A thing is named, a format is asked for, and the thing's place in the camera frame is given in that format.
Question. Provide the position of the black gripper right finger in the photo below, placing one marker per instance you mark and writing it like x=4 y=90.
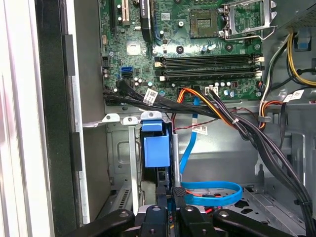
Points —
x=190 y=222

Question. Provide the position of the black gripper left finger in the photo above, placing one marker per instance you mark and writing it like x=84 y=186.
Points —
x=155 y=222

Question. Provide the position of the hard disk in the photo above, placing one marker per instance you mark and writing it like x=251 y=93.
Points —
x=156 y=150

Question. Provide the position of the silver metal disk bay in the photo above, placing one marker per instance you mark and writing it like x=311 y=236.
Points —
x=133 y=160

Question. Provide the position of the grey metal drive cage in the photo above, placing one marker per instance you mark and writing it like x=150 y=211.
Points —
x=296 y=148

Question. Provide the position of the black PC case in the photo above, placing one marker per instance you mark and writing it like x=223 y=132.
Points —
x=54 y=123

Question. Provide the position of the black RAM slot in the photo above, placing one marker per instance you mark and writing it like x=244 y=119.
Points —
x=209 y=72
x=209 y=58
x=209 y=65
x=209 y=78

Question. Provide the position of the green motherboard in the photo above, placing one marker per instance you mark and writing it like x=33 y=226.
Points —
x=145 y=59

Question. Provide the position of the CPU socket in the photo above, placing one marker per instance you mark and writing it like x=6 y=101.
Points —
x=203 y=22

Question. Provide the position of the white expansion slot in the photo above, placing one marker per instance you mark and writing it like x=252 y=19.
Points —
x=125 y=12

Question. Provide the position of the grey power supply unit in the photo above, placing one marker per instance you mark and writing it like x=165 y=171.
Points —
x=303 y=17

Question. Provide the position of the metal socket cover frame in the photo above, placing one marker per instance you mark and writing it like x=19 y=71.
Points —
x=268 y=14

